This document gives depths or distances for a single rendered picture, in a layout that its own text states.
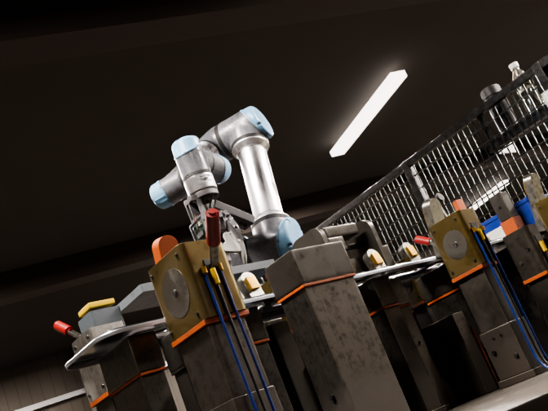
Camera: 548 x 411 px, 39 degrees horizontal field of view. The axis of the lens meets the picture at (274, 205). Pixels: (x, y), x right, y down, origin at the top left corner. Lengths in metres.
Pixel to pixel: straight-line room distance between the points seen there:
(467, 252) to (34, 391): 8.93
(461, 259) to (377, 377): 0.40
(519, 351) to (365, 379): 0.40
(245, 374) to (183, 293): 0.14
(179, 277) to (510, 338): 0.70
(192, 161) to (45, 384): 8.45
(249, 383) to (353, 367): 0.22
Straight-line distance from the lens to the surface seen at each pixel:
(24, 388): 10.24
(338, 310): 1.28
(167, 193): 2.07
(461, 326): 1.69
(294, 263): 1.26
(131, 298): 1.72
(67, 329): 1.58
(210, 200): 1.92
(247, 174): 2.28
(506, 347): 1.58
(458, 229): 1.59
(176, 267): 1.14
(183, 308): 1.14
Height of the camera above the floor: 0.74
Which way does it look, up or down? 17 degrees up
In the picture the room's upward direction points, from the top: 22 degrees counter-clockwise
